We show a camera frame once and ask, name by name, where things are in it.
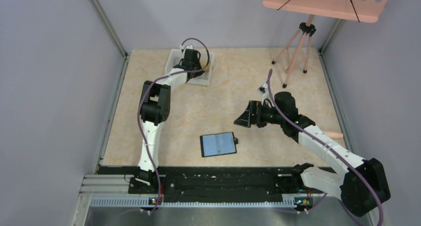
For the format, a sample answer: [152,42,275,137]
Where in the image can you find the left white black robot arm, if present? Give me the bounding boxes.
[135,48,205,194]

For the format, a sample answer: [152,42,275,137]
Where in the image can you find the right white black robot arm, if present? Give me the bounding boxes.
[234,91,391,217]

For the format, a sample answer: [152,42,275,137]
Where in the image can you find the white two-compartment tray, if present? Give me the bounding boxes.
[164,49,216,86]

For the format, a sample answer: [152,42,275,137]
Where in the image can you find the pink cylinder rod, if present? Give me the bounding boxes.
[325,132,344,139]

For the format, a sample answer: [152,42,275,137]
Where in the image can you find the pink tripod stand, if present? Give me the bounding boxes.
[271,14,316,88]

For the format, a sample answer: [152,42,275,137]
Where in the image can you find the pink perforated board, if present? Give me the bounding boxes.
[263,0,388,23]

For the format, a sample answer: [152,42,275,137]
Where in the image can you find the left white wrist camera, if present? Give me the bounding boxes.
[179,44,195,53]

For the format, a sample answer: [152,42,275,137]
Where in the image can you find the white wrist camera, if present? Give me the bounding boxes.
[258,83,268,95]
[179,44,195,53]

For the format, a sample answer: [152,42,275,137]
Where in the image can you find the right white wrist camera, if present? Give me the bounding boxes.
[258,83,268,95]

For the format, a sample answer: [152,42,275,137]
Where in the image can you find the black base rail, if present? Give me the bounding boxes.
[128,166,319,203]

